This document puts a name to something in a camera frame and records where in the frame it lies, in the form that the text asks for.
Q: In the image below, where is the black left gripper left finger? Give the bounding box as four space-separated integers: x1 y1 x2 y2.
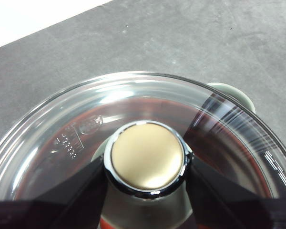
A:
0 155 108 229

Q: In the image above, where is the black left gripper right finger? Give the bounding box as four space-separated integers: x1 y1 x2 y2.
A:
185 154 286 229

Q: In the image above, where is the glass lid with green knob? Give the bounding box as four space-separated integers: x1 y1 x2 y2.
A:
0 71 286 229

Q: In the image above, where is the pale green electric cooking pot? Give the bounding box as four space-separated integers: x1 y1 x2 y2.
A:
206 82 256 114

